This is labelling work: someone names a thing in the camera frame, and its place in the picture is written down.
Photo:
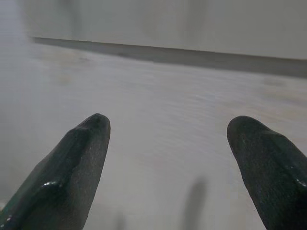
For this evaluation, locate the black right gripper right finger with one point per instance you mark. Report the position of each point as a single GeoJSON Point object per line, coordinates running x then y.
{"type": "Point", "coordinates": [271, 167]}

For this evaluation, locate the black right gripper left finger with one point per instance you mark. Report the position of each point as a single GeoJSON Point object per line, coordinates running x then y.
{"type": "Point", "coordinates": [67, 172]}

